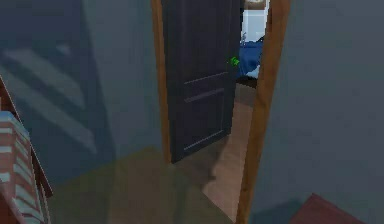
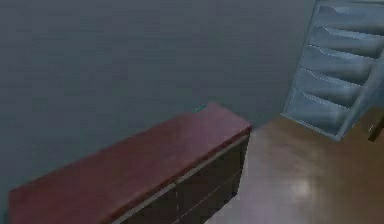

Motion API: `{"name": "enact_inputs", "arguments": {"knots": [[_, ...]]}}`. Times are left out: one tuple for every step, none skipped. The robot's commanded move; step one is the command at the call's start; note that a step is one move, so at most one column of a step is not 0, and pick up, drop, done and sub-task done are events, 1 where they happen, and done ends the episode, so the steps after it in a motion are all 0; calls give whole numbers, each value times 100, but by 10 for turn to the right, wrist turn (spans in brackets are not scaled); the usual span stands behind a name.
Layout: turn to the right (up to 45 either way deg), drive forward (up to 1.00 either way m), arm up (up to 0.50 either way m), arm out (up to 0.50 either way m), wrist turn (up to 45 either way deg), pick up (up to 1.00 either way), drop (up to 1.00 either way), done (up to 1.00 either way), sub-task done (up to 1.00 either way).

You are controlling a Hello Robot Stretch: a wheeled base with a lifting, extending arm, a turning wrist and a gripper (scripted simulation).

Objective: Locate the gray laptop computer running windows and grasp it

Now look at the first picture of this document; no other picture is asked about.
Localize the bright window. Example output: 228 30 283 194
240 9 270 44

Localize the dark grey room door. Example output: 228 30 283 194
161 0 242 164

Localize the blue bed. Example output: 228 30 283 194
236 35 266 90

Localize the brown wooden door frame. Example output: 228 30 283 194
150 0 292 224

